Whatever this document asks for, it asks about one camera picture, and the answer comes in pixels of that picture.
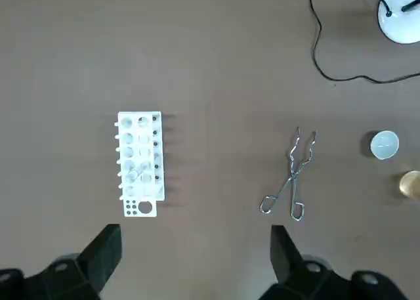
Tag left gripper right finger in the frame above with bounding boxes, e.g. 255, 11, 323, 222
259, 225, 408, 300

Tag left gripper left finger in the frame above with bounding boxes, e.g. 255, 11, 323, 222
0, 223, 122, 300

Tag clear glass test tube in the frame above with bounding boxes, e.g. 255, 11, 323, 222
127, 163, 151, 182

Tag metal crucible tongs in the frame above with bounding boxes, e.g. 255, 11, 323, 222
259, 126, 318, 222

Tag white test tube rack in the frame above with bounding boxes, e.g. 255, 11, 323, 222
114, 111, 166, 219

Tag glass beaker with yellow liquid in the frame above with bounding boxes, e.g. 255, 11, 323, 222
398, 170, 420, 202

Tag white desk lamp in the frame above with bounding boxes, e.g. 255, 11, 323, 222
376, 0, 420, 45

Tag black lamp cable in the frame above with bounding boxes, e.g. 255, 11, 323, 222
308, 0, 420, 84

